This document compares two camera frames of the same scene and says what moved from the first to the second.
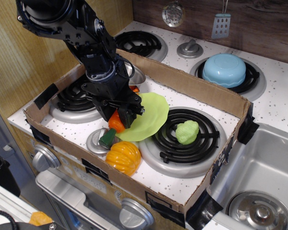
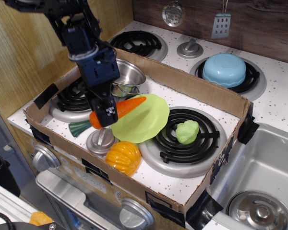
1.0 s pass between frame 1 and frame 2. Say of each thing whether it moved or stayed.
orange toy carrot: moved
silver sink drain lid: stayed
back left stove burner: stayed
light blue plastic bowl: stayed
